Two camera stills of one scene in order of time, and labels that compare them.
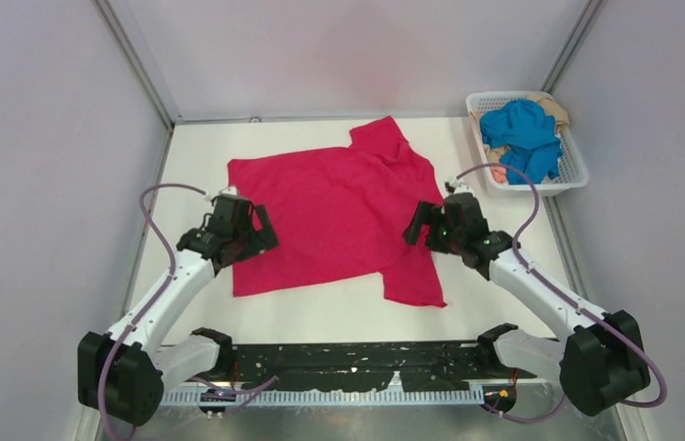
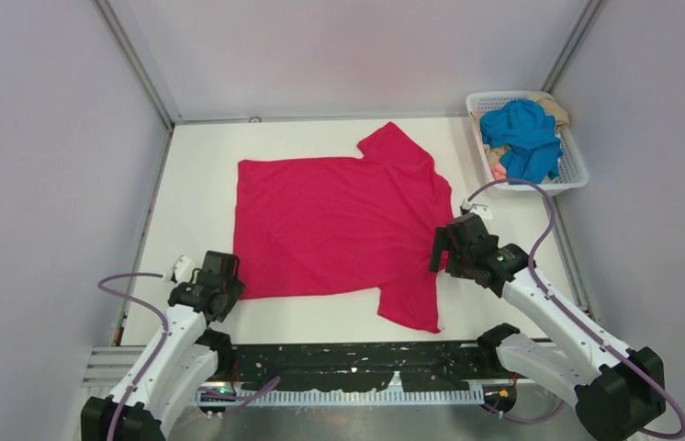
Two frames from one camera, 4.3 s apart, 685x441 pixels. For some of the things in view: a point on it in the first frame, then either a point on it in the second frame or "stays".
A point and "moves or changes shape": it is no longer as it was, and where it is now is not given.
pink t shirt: [342, 215] moves or changes shape
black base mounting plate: [425, 367] stays
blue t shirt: [526, 139] stays
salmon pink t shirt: [499, 174] stays
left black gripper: [264, 239] → [234, 288]
